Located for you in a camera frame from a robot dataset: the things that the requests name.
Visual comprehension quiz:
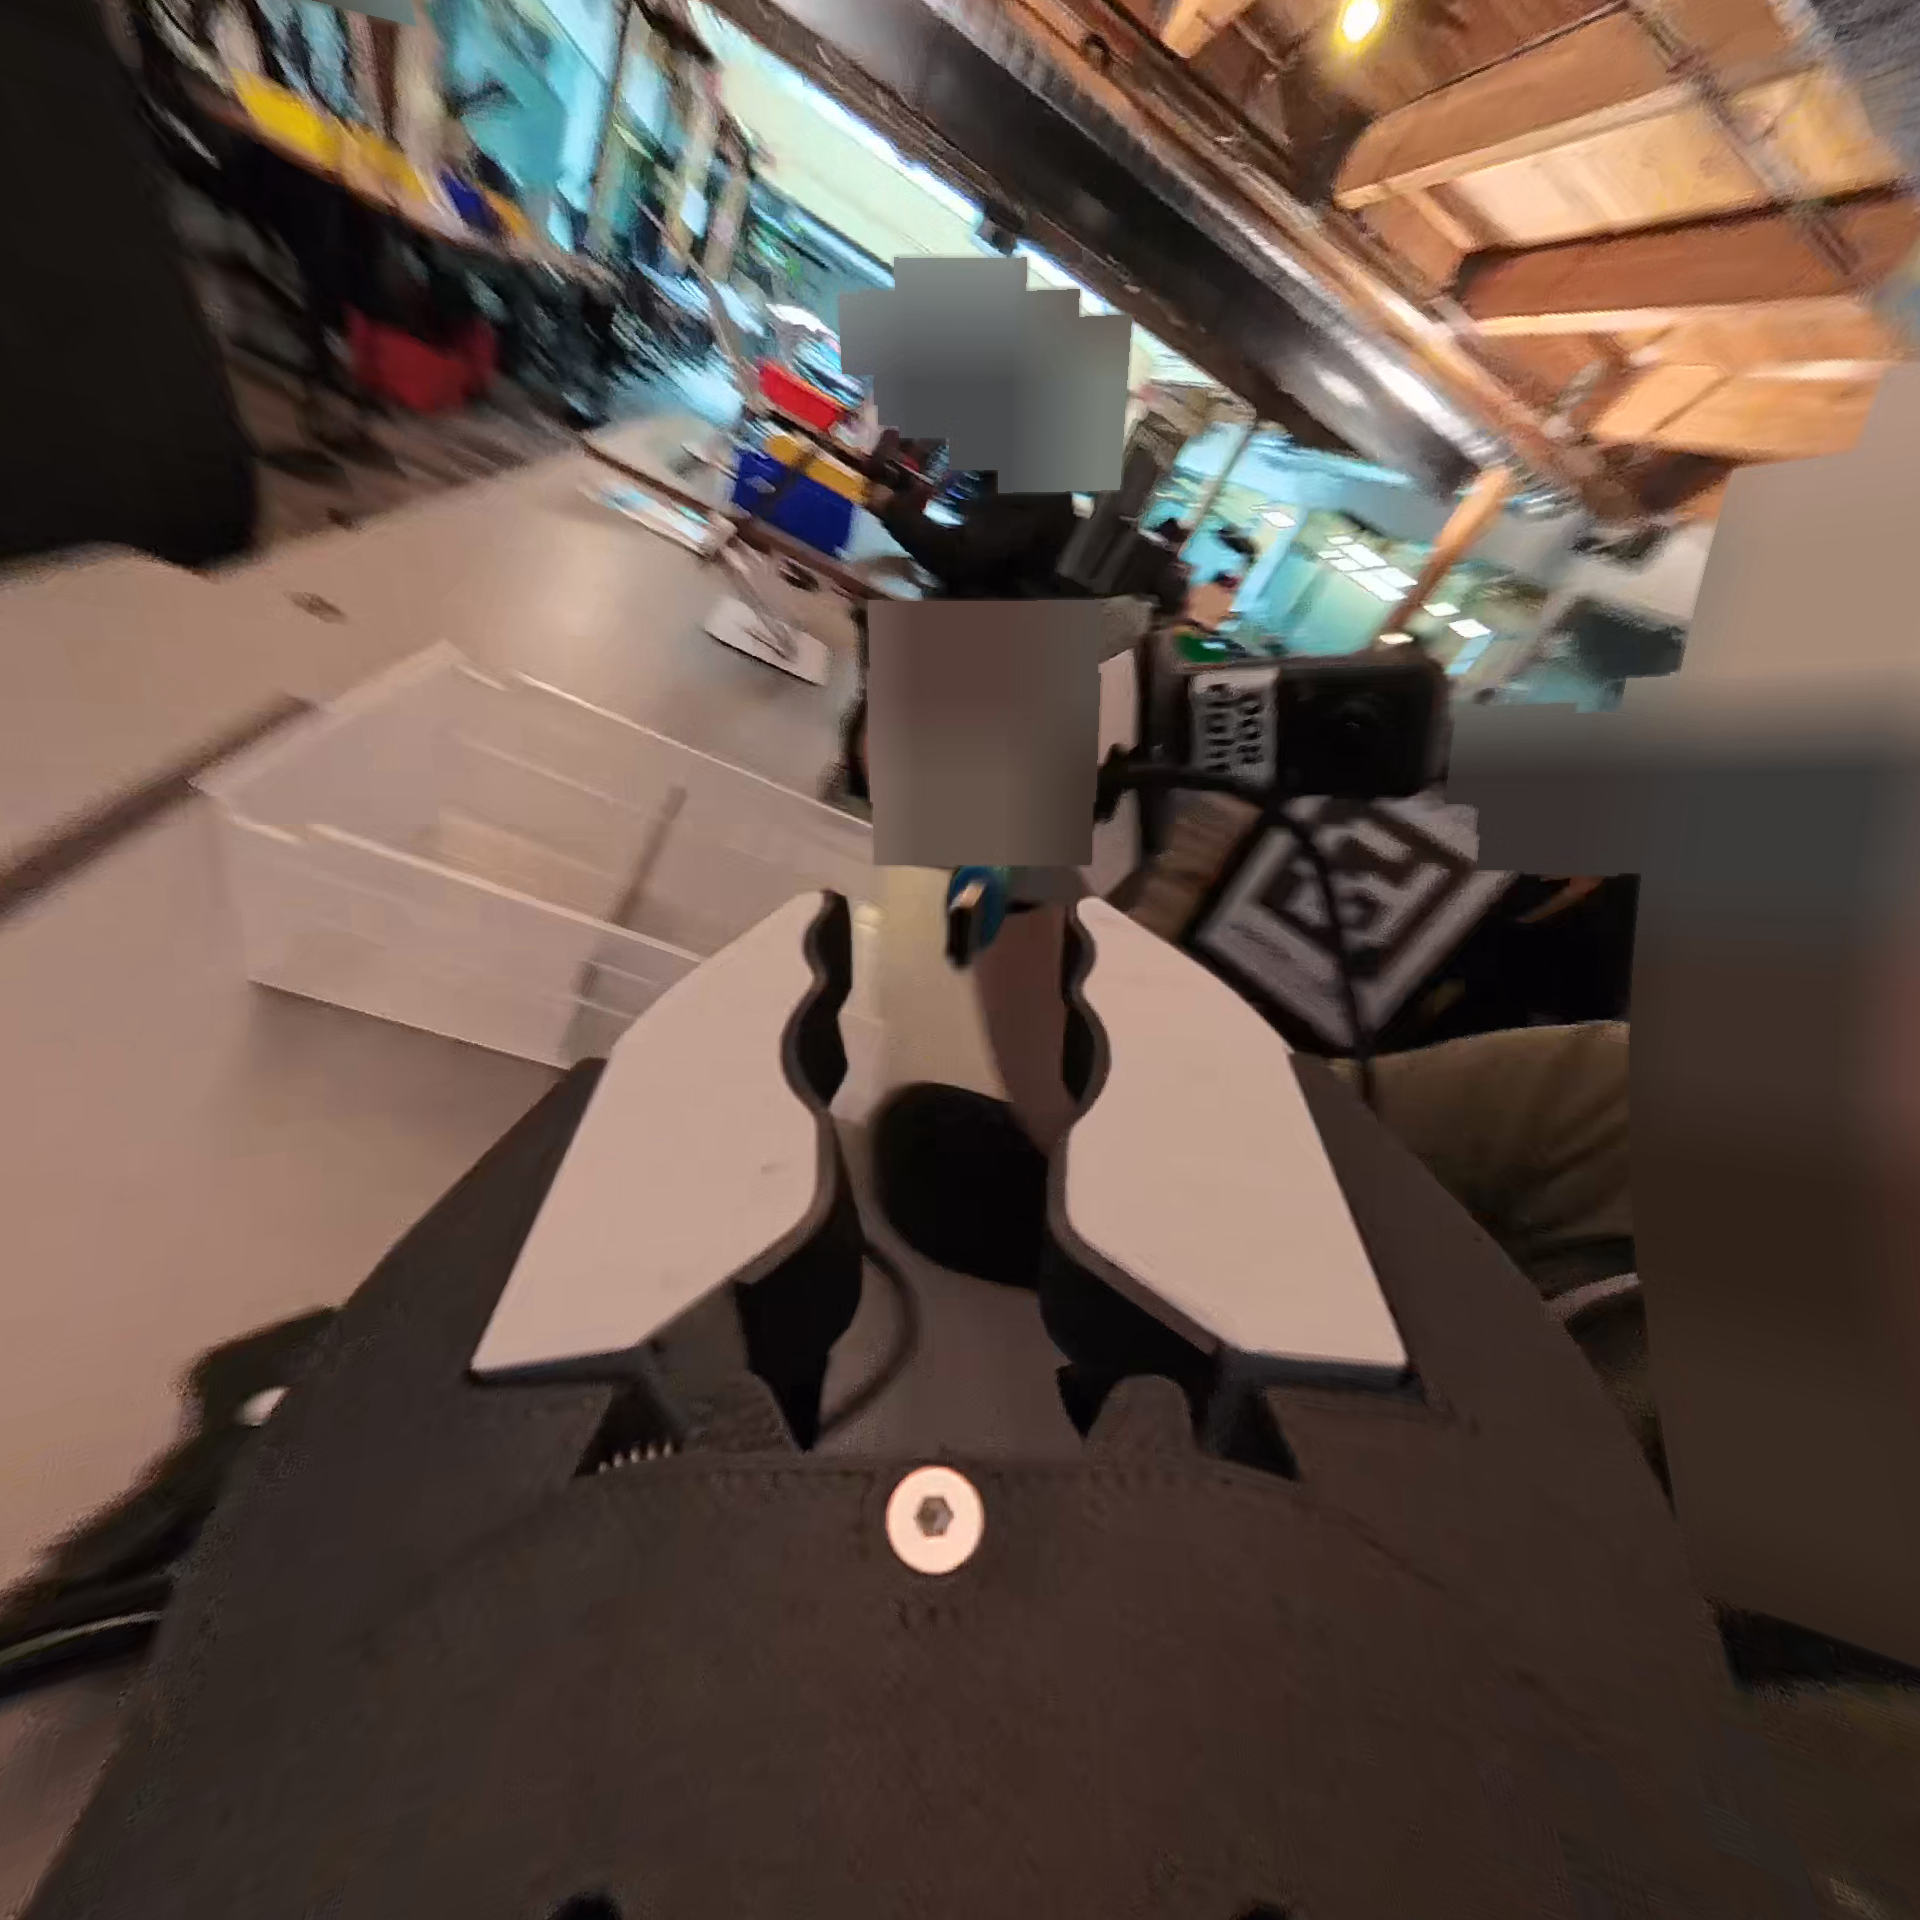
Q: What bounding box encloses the clear plastic bin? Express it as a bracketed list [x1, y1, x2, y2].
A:
[191, 643, 887, 1070]

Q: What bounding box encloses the person's olive shirt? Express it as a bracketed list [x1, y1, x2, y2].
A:
[1353, 1020, 1641, 1309]

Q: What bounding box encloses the black device with silver button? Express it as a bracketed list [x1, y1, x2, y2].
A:
[0, 1303, 349, 1700]

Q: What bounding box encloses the person's right forearm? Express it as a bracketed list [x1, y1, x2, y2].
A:
[972, 897, 1099, 1145]

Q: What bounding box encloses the red storage bin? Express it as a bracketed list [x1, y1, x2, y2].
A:
[342, 307, 501, 409]

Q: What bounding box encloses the black office chair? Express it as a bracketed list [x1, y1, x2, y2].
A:
[0, 0, 260, 566]

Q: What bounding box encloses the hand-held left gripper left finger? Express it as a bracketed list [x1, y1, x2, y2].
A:
[469, 889, 867, 1452]

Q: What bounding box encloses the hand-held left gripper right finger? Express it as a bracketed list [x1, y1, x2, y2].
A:
[1042, 897, 1413, 1431]

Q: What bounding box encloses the black framed marker sign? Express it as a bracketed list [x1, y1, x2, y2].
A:
[1183, 796, 1521, 1062]

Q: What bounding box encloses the blue plastic bin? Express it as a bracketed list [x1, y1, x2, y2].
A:
[731, 442, 867, 561]

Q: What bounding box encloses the black bin divider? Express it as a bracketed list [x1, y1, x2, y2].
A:
[570, 786, 687, 1038]

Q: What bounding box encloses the black braided HDMI cable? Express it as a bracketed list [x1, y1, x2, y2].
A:
[938, 858, 1015, 964]

